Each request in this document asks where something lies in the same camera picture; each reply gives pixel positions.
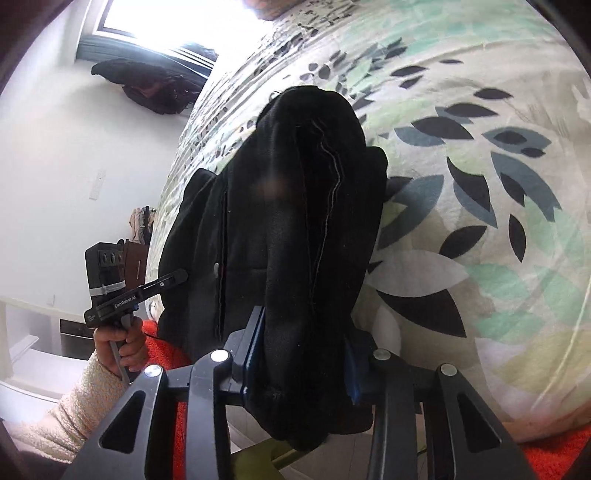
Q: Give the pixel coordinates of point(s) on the brown bag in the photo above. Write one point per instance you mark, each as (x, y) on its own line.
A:
(136, 263)

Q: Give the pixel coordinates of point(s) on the person's left forearm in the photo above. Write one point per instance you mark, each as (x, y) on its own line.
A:
(78, 406)

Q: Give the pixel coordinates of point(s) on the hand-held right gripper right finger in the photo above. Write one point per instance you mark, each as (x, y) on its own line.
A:
(354, 374)

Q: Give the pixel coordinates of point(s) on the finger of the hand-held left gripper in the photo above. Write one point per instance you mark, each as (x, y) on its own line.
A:
(161, 282)

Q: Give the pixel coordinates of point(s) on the orange floral pillow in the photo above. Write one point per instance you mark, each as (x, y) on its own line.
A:
(270, 7)

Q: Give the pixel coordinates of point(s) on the black pants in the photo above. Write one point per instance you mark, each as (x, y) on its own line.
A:
(286, 230)

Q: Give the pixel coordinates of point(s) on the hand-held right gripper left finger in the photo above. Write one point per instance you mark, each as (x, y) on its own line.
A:
(251, 355)

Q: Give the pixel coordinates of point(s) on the red fuzzy rug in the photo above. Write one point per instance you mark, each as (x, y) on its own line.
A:
(554, 454)

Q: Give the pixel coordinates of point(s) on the floral bedsheet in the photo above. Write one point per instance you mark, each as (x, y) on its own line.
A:
(485, 207)

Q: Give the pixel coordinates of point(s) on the window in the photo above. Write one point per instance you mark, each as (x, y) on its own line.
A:
(152, 23)

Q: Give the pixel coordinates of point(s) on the dark bag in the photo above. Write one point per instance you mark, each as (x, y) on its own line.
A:
(147, 85)

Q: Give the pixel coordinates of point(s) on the white shelf unit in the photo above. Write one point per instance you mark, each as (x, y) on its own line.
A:
(41, 350)

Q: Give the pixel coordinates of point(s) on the person's left hand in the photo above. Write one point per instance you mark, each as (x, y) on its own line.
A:
(131, 346)

